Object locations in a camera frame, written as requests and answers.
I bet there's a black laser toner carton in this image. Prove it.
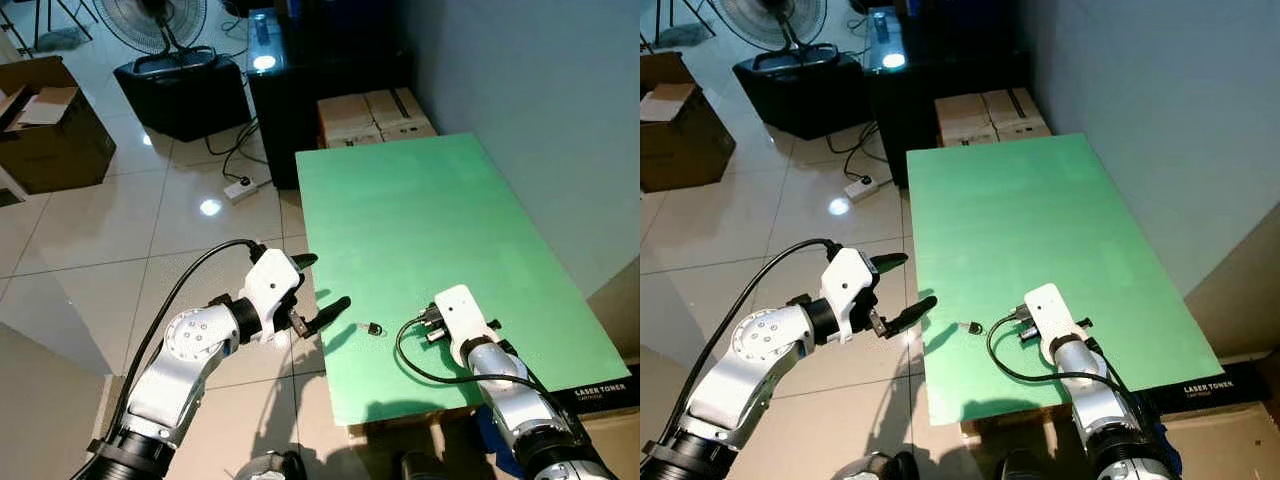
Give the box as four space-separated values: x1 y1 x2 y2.
545 362 641 416
1150 360 1271 416

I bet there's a robot leg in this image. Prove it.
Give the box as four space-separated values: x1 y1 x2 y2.
835 450 919 480
398 450 453 480
998 450 1049 480
232 450 309 480

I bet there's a green corrugated table sheet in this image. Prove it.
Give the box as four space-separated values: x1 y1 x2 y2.
905 132 1254 427
295 132 633 427

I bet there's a plain closed cardboard box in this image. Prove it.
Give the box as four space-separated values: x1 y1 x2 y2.
318 93 381 149
935 93 1001 149

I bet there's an open brown cardboard box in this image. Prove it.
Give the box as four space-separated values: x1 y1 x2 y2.
0 55 117 196
640 52 738 193

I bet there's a black cabinet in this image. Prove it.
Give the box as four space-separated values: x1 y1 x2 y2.
868 8 1031 189
247 8 413 189

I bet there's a cardboard box with black strap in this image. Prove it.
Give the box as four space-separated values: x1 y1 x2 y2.
363 87 439 141
983 87 1053 141

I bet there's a black standing fan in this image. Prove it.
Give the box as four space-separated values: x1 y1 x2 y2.
95 0 219 76
715 0 831 76

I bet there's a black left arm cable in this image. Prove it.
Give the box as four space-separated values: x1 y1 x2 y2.
105 238 269 441
665 238 846 441

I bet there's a black hard case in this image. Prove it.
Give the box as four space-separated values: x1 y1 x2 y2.
112 52 253 143
732 50 873 141

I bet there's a left robot leg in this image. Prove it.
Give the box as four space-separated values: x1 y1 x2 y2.
232 450 309 480
835 450 919 480

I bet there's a right robot leg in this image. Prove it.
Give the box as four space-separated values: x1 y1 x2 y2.
398 450 453 480
998 450 1049 480

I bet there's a black power cord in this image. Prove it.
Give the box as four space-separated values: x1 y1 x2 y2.
205 120 273 189
825 120 893 187

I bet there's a brown cardboard carton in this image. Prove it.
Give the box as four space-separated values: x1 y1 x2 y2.
960 405 1076 441

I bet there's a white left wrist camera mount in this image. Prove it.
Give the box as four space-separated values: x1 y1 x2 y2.
820 247 881 344
240 248 304 344

